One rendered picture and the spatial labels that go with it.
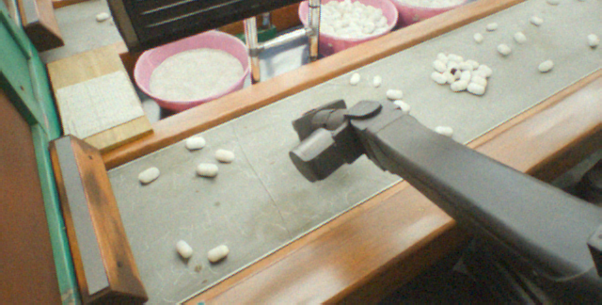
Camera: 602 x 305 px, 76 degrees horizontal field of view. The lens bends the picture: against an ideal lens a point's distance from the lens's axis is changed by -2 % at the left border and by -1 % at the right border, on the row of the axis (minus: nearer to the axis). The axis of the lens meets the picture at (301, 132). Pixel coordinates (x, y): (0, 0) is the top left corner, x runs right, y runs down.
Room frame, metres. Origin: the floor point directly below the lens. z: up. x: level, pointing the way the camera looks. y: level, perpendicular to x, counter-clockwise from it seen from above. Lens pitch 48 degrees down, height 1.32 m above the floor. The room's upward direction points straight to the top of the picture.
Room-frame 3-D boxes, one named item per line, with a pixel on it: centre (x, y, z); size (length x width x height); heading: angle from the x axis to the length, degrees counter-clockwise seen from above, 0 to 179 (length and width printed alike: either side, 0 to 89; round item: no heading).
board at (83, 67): (0.61, 0.44, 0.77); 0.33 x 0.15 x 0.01; 31
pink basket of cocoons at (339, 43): (0.95, -0.13, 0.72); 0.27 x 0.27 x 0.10
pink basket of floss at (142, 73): (0.72, 0.25, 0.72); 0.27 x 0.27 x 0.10
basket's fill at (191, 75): (0.72, 0.25, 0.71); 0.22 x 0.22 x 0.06
